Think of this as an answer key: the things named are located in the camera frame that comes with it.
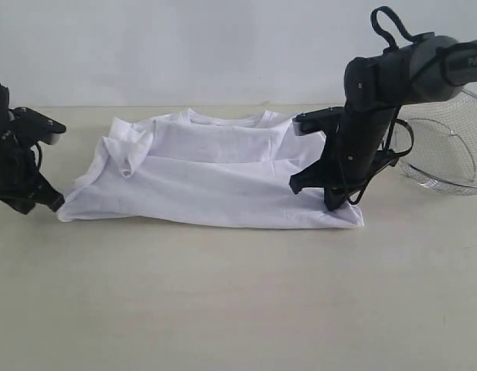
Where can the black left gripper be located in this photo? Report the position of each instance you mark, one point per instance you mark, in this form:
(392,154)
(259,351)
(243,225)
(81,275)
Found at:
(20,180)

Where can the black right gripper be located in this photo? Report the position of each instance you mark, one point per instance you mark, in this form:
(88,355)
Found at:
(352,159)

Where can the white t-shirt red print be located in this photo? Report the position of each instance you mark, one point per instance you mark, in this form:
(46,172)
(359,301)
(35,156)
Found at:
(186,167)

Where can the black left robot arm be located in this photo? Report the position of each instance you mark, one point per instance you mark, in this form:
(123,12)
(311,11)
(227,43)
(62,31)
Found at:
(5,120)

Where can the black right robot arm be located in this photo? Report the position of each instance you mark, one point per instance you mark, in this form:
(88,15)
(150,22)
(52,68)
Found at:
(433,70)

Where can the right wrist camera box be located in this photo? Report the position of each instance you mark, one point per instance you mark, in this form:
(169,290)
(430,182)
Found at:
(325,120)

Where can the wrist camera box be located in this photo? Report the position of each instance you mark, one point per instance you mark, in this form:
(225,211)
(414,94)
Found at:
(32,127)
(325,120)

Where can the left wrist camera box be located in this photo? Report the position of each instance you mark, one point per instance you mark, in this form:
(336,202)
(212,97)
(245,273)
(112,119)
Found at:
(32,127)

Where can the metal wire mesh basket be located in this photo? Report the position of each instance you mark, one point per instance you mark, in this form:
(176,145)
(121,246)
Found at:
(444,154)

